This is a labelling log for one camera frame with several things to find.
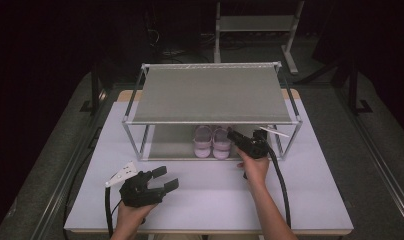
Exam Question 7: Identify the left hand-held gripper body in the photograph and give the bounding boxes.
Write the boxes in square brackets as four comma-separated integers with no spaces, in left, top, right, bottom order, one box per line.
[104,161,167,208]

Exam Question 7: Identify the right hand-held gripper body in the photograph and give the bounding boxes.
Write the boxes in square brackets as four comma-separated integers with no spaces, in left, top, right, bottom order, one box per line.
[237,125,290,160]

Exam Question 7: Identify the pink child sandal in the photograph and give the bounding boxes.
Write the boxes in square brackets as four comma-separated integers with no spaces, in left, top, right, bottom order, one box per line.
[211,126,233,161]
[192,125,213,159]

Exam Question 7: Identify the grey two-tier shoe rack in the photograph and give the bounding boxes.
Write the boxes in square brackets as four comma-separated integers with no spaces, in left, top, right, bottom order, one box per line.
[121,60,304,163]

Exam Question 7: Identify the person's right hand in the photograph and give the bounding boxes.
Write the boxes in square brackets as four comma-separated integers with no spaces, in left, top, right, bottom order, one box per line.
[236,148,271,190]

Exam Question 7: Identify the person's left hand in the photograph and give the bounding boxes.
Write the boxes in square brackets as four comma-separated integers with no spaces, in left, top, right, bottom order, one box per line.
[114,201,157,235]

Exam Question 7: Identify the white table cover sheet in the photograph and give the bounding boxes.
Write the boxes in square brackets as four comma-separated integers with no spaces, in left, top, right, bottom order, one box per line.
[64,98,355,232]

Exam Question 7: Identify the black metal stand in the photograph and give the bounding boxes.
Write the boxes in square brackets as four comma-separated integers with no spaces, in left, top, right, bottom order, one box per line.
[79,62,108,116]
[345,64,374,116]

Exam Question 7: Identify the white metal shelf stand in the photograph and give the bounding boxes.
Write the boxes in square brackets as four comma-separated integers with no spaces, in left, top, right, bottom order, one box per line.
[213,0,306,75]

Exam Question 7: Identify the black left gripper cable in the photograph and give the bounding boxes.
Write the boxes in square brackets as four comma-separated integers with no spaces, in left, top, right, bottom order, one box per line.
[104,185,124,239]

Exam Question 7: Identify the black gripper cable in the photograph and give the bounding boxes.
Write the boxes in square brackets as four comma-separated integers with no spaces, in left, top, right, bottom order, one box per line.
[104,185,124,239]
[265,145,293,230]

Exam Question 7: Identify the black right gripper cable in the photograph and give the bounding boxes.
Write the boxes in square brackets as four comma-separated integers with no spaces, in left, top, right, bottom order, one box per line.
[265,145,293,230]

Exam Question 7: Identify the metal floor rail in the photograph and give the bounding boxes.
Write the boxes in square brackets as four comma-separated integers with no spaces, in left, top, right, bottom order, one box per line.
[334,87,404,228]
[31,88,115,240]

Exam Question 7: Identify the bundle of floor cables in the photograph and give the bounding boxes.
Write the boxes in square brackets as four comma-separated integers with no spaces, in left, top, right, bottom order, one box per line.
[145,28,218,65]

